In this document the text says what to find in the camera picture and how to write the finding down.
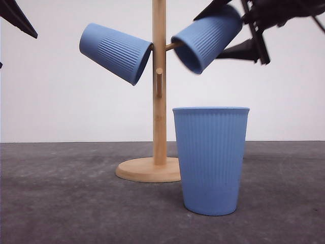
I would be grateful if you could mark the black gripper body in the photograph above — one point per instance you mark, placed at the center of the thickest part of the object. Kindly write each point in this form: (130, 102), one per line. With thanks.
(265, 13)

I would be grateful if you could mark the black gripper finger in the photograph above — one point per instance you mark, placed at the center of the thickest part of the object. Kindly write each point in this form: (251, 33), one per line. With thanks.
(212, 7)
(10, 11)
(244, 50)

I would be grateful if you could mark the blue ribbed cup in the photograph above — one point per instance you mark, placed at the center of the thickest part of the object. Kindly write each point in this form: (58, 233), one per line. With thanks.
(118, 54)
(211, 148)
(201, 42)

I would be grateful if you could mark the blue ribbed cup front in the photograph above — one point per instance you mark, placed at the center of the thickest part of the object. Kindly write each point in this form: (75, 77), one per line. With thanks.
(211, 148)

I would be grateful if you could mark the wooden cup tree stand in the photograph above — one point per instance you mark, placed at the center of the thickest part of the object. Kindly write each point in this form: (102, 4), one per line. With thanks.
(158, 169)

